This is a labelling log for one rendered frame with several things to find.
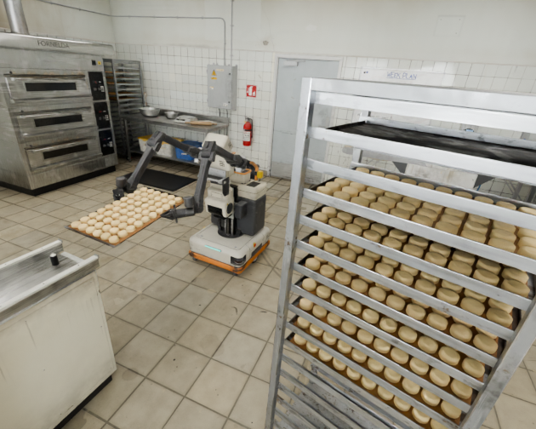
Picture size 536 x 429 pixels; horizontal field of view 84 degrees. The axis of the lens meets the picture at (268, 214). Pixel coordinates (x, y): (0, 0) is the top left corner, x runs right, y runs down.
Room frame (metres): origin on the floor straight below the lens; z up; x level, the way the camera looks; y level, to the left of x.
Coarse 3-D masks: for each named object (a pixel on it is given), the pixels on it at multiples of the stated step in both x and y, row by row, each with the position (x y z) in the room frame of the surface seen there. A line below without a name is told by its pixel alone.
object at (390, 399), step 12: (300, 336) 0.87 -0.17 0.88; (312, 348) 0.82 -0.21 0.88; (324, 360) 0.78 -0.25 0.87; (336, 360) 0.78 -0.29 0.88; (348, 372) 0.73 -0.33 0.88; (360, 384) 0.70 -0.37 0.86; (372, 384) 0.69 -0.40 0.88; (384, 396) 0.65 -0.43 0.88; (396, 408) 0.63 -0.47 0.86; (408, 408) 0.62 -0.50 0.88; (420, 420) 0.59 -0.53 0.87; (432, 420) 0.58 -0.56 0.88
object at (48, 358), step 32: (64, 256) 1.34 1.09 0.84; (0, 288) 1.06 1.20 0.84; (64, 288) 1.09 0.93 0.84; (96, 288) 1.23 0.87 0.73; (32, 320) 0.95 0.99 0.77; (64, 320) 1.06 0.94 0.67; (96, 320) 1.19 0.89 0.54; (0, 352) 0.83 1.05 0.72; (32, 352) 0.91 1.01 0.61; (64, 352) 1.02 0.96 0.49; (96, 352) 1.16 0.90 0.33; (0, 384) 0.79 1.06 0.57; (32, 384) 0.88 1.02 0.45; (64, 384) 0.98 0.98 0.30; (96, 384) 1.12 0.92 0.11; (0, 416) 0.75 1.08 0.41; (32, 416) 0.84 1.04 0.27; (64, 416) 0.94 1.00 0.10
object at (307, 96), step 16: (304, 80) 0.84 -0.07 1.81; (304, 96) 0.84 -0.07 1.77; (304, 112) 0.84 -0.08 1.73; (304, 128) 0.83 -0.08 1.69; (304, 144) 0.83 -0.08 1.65; (304, 160) 0.84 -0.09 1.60; (304, 176) 0.85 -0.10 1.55; (288, 208) 0.84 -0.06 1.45; (288, 224) 0.84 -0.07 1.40; (288, 240) 0.84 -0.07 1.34; (288, 256) 0.83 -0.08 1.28; (288, 272) 0.83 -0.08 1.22; (288, 288) 0.84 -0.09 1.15; (272, 368) 0.84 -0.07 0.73; (272, 384) 0.84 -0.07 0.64; (272, 400) 0.83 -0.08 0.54; (272, 416) 0.84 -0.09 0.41
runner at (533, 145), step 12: (360, 120) 1.21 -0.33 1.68; (372, 120) 1.18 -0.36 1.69; (384, 120) 1.15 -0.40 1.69; (432, 132) 1.06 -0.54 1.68; (444, 132) 1.04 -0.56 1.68; (456, 132) 1.02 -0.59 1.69; (468, 132) 1.00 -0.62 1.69; (504, 144) 0.94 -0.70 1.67; (516, 144) 0.92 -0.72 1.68; (528, 144) 0.91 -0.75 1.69
